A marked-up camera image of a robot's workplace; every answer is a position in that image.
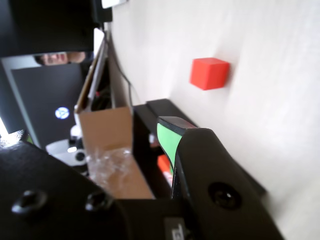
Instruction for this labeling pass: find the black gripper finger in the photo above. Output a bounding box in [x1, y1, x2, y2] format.
[0, 129, 133, 240]

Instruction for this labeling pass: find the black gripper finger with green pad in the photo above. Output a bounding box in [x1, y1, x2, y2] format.
[156, 116, 286, 240]

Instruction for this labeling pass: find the red cube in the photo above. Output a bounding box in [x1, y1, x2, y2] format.
[189, 57, 231, 91]

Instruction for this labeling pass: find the orange white matchbox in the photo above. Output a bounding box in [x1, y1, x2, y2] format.
[157, 154, 176, 187]

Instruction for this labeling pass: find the white round device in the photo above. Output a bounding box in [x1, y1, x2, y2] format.
[46, 123, 88, 173]

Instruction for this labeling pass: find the black box inner tray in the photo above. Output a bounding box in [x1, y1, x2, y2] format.
[132, 103, 176, 201]

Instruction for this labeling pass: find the large cardboard box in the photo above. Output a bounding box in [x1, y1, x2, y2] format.
[74, 31, 156, 201]

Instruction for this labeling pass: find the dark HP monitor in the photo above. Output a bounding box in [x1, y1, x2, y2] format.
[0, 56, 87, 148]

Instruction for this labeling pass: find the person face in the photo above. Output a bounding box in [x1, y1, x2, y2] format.
[34, 51, 86, 66]

